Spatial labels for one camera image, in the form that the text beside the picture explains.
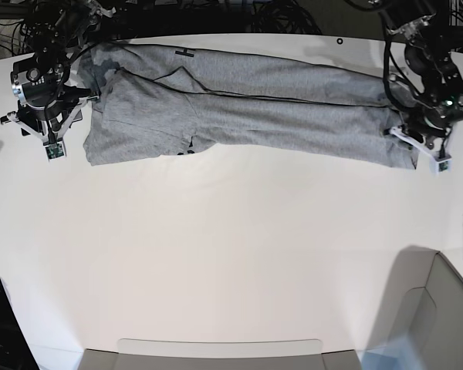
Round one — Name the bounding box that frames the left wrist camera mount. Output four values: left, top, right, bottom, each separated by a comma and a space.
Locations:
384, 125, 452, 175

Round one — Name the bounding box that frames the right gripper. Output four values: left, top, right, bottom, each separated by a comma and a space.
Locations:
9, 57, 101, 136

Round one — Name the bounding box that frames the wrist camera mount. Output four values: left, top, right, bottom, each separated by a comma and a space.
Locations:
0, 96, 93, 160
384, 125, 452, 175

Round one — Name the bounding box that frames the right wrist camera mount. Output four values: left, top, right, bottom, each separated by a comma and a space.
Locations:
0, 96, 93, 160

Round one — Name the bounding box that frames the grey T-shirt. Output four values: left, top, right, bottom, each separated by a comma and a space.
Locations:
78, 44, 417, 169

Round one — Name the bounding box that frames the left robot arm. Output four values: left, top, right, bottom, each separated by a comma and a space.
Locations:
368, 1, 463, 150

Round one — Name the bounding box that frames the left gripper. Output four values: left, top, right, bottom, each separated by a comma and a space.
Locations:
398, 93, 463, 149

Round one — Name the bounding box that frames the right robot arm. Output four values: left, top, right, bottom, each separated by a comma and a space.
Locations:
1, 1, 117, 143

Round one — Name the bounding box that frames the grey plastic bin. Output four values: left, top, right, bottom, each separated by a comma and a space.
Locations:
360, 252, 463, 369

